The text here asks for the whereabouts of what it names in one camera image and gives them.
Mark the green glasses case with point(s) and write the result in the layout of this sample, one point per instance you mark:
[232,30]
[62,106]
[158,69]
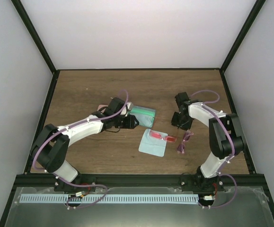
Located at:
[143,110]

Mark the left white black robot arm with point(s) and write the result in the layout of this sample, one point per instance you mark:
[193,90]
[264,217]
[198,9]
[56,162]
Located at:
[50,147]

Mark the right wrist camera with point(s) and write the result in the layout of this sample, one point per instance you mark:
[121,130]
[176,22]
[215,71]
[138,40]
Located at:
[180,98]

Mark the pink glasses case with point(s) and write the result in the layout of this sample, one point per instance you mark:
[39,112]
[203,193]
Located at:
[102,107]

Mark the light blue cleaning cloth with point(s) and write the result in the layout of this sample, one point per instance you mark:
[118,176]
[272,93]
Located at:
[152,146]
[145,120]

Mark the clear acrylic front panel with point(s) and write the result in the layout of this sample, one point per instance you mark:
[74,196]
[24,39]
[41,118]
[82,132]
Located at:
[234,207]

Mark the red lens sunglasses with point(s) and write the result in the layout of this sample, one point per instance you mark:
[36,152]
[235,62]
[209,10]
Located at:
[158,136]

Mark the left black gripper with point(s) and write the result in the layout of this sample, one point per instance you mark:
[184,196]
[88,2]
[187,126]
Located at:
[130,123]

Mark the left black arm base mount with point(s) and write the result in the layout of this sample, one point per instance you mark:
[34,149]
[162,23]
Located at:
[81,179]

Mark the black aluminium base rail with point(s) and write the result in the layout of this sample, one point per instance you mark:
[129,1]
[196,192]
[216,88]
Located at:
[48,180]

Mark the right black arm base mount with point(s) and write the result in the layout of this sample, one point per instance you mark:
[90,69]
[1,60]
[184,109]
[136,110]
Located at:
[196,184]

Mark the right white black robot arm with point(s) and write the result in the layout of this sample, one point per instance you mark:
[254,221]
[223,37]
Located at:
[226,138]

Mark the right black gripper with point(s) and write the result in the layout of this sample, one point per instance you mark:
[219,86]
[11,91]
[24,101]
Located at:
[175,123]

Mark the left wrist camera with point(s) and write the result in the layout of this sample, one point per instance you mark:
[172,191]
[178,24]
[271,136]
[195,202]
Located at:
[129,106]

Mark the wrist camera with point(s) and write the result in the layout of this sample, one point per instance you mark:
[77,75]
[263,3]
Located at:
[180,98]
[129,106]

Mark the purple frame sunglasses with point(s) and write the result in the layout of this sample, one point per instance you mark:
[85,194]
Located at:
[186,137]

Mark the light blue slotted cable duct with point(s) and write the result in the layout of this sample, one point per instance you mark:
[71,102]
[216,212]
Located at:
[112,199]

